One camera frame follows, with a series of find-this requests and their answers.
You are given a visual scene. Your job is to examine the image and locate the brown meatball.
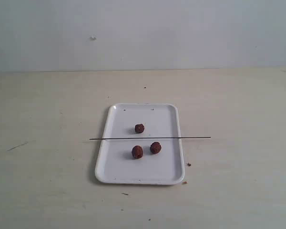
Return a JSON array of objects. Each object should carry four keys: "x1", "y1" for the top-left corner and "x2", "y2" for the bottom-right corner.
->
[
  {"x1": 150, "y1": 142, "x2": 162, "y2": 154},
  {"x1": 134, "y1": 124, "x2": 145, "y2": 134},
  {"x1": 132, "y1": 146, "x2": 143, "y2": 159}
]

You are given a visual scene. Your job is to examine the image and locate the thin metal skewer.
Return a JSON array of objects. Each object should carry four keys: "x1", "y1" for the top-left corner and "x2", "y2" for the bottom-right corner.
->
[{"x1": 89, "y1": 136, "x2": 211, "y2": 141}]

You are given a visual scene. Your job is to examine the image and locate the white rectangular plastic tray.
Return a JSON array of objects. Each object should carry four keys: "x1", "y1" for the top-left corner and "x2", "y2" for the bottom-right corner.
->
[{"x1": 95, "y1": 103, "x2": 185, "y2": 185}]

